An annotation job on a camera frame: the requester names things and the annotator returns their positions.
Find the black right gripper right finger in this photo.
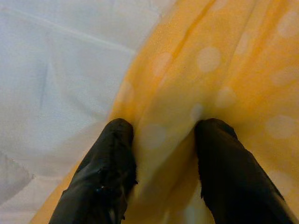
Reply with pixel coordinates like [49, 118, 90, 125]
[195, 118, 299, 224]

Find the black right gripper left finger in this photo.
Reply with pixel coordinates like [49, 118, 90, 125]
[49, 118, 138, 224]

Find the yellow blanket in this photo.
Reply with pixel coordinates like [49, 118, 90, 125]
[30, 0, 299, 224]

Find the white mattress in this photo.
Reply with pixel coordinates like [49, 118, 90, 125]
[0, 0, 178, 224]

